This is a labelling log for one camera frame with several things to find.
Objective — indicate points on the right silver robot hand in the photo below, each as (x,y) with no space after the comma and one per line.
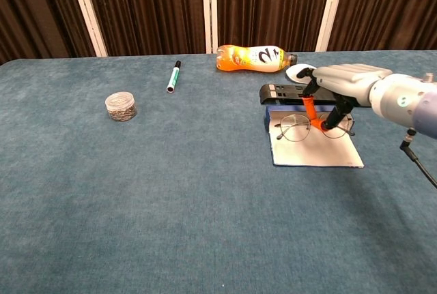
(348,79)

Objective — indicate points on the clear jar of metal clips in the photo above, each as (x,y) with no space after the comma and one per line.
(121,107)

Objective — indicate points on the thin metal-frame eyeglasses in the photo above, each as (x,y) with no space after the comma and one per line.
(295,128)

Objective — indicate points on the brown curtain partition panel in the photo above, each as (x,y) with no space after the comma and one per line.
(269,4)
(385,4)
(34,7)
(147,7)

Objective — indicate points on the green marker pen black cap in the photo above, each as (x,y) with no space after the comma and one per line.
(173,77)

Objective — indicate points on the orange drink plastic bottle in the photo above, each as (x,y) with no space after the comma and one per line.
(252,59)

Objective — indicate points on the white computer mouse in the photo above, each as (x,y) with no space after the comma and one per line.
(294,73)

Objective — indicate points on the black slotted folding stand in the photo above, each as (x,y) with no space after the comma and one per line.
(280,93)

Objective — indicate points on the blue felt table cover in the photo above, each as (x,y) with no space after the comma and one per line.
(136,188)

